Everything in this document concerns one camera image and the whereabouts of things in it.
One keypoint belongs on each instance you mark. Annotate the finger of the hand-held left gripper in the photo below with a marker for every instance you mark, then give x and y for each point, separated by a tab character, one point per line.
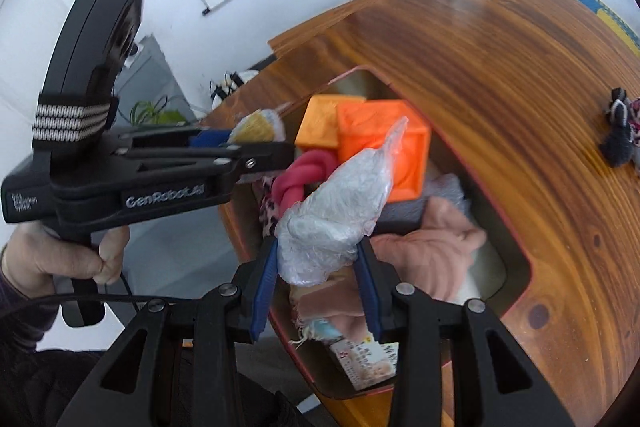
210	138
265	157

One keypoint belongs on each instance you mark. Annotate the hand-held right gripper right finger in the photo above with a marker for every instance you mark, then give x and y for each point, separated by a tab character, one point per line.
367	287

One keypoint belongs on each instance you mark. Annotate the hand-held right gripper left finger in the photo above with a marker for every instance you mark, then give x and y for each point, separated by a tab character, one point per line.
265	277

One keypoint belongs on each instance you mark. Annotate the grey sock with mustard toe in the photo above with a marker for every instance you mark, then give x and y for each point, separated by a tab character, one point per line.
255	124

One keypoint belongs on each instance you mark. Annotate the pink foam knot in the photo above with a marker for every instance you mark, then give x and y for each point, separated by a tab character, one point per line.
300	177

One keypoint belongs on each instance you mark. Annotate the pink leopard print sock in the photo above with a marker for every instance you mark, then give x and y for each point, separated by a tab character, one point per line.
270	207

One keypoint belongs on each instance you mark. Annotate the dusty pink sock roll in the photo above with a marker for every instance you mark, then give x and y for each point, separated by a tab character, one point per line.
430	252

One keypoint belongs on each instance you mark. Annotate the white plastic bag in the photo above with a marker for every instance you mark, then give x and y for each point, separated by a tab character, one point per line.
330	207

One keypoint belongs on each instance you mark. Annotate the orange rubber cube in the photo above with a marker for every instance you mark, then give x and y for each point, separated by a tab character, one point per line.
380	127

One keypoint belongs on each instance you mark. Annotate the black fuzzy sock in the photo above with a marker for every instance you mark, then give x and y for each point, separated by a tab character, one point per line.
440	192

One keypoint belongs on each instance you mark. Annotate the person's left forearm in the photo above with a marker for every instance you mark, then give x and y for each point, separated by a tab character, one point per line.
20	312

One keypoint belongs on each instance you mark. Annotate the person's left hand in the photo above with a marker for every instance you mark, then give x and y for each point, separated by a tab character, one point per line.
45	257

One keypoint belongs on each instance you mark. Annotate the black and white object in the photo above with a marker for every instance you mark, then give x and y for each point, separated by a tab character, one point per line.
232	82

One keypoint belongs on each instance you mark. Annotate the green plant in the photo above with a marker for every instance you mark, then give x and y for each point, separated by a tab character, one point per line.
152	112

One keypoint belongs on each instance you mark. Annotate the printed paper leaflet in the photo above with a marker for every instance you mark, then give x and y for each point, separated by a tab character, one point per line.
365	364

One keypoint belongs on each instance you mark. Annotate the grey cabinet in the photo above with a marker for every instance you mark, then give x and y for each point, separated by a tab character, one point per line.
160	77

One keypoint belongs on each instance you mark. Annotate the person's dark clothing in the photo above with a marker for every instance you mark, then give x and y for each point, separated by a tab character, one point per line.
50	387

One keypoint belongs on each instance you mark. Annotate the colourful foam floor mat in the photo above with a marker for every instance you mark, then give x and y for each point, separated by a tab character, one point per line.
610	17

